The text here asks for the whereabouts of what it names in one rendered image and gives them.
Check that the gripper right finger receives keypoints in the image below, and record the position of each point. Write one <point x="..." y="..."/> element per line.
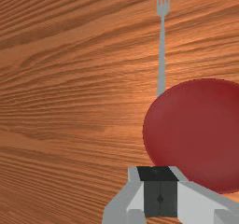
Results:
<point x="193" y="202"/>

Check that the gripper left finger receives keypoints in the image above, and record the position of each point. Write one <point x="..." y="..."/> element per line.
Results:
<point x="137" y="196"/>

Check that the red plate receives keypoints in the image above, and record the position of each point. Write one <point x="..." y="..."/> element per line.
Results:
<point x="194" y="134"/>

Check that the grey fork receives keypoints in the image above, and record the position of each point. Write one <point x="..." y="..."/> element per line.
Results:
<point x="161" y="44"/>

